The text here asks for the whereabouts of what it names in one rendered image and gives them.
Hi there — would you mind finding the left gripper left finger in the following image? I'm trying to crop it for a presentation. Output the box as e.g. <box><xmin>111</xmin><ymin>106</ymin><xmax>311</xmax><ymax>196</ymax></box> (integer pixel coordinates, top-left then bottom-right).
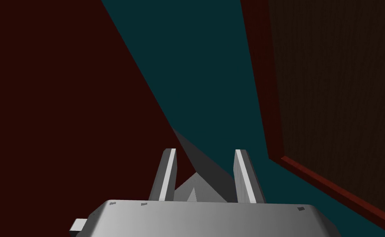
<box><xmin>148</xmin><ymin>148</ymin><xmax>177</xmax><ymax>202</ymax></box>

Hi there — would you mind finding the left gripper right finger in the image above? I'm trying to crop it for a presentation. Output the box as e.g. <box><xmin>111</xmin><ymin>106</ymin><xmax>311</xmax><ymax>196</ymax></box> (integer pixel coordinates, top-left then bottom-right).
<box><xmin>233</xmin><ymin>149</ymin><xmax>266</xmax><ymax>204</ymax></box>

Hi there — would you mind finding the dark brown wooden door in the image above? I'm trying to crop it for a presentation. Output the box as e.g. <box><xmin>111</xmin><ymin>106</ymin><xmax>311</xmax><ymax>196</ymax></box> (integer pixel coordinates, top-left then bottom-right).
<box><xmin>267</xmin><ymin>0</ymin><xmax>385</xmax><ymax>222</ymax></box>

